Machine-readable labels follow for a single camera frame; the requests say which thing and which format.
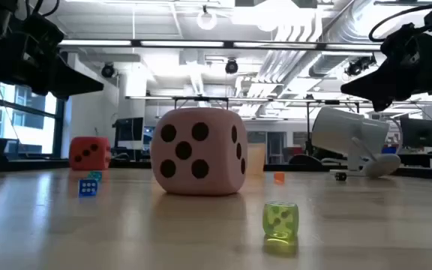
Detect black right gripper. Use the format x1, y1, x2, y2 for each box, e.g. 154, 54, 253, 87
340, 22, 432, 113

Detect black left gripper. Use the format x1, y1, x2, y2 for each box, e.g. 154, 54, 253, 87
0, 16, 104, 101

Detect large red foam die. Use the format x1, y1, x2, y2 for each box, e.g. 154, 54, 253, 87
68, 136, 112, 172

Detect large pink foam die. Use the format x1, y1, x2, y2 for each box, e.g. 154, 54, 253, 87
150, 107, 249, 197

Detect black monitor on arm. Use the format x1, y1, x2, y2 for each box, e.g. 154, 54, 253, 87
400, 117, 432, 149

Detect black ceiling spotlight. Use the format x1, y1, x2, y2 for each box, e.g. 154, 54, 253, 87
225, 58, 239, 75
100, 62, 116, 79

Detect black desk monitor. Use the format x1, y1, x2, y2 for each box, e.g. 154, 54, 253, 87
113, 116, 145, 151

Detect white oval puck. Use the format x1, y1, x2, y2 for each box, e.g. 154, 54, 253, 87
352, 136, 402, 179

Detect small blue die white pips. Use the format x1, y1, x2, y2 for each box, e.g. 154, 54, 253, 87
78, 178, 99, 198

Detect orange translucent plastic bin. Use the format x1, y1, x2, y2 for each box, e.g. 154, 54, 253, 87
246, 143, 268, 176

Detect black overhead light bar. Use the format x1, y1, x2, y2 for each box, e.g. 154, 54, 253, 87
58, 39, 384, 52

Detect small green translucent die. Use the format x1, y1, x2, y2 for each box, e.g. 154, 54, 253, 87
262, 201, 300, 242

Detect black ceiling camera cluster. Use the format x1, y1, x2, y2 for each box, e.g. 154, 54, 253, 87
345, 55, 377, 77

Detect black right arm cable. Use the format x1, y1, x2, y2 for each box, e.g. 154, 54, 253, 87
368, 3, 432, 43

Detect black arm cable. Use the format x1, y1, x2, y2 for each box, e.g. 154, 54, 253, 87
24, 0, 62, 18
368, 3, 432, 43

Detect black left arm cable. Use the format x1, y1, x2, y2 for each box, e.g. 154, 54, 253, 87
24, 0, 62, 18

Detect white ring ceiling lamp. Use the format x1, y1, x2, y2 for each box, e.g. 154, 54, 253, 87
196, 5, 218, 31

